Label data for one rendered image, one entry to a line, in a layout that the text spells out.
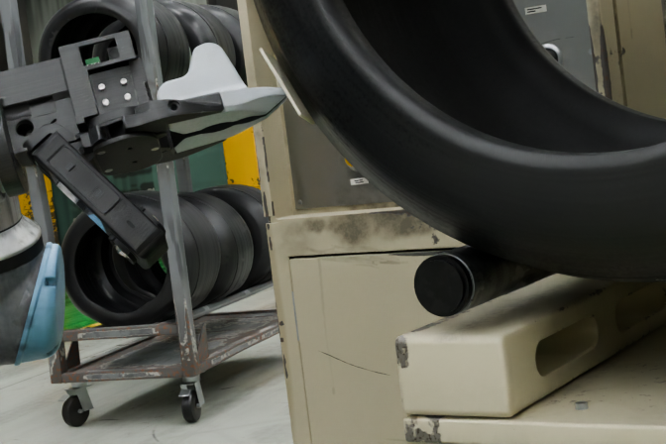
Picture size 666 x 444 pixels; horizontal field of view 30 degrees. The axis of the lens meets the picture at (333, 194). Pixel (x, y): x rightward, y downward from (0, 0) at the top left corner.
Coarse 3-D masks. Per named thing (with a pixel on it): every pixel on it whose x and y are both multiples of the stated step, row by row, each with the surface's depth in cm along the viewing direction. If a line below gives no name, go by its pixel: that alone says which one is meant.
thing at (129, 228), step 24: (48, 144) 88; (48, 168) 88; (72, 168) 88; (96, 168) 88; (72, 192) 87; (96, 192) 87; (120, 192) 87; (96, 216) 87; (120, 216) 87; (144, 216) 87; (120, 240) 87; (144, 240) 87; (144, 264) 89
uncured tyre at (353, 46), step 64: (256, 0) 95; (320, 0) 87; (384, 0) 110; (448, 0) 114; (512, 0) 114; (320, 64) 89; (384, 64) 88; (448, 64) 112; (512, 64) 111; (320, 128) 94; (384, 128) 86; (448, 128) 83; (512, 128) 110; (576, 128) 108; (640, 128) 106; (384, 192) 91; (448, 192) 84; (512, 192) 81; (576, 192) 79; (640, 192) 77; (512, 256) 86; (576, 256) 82; (640, 256) 80
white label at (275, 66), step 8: (264, 56) 91; (272, 56) 94; (272, 64) 91; (280, 72) 93; (280, 80) 91; (288, 80) 94; (288, 88) 92; (288, 96) 90; (296, 96) 93; (296, 104) 91; (296, 112) 90; (304, 112) 92; (312, 120) 93
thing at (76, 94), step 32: (128, 32) 89; (32, 64) 90; (64, 64) 88; (96, 64) 88; (128, 64) 90; (0, 96) 89; (32, 96) 89; (64, 96) 90; (96, 96) 89; (128, 96) 89; (0, 128) 87; (32, 128) 91; (64, 128) 89; (96, 128) 87; (0, 160) 87; (32, 160) 90; (96, 160) 89; (128, 160) 91; (160, 160) 93
